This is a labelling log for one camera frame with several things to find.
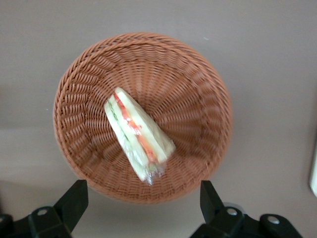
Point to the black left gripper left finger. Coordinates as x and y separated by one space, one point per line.
64 210

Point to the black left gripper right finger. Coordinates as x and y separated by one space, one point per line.
215 213

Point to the triangle sandwich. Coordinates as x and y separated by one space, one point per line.
138 131

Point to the beige rectangular tray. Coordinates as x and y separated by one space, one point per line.
313 171

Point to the round brown wicker basket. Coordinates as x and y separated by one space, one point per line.
188 104

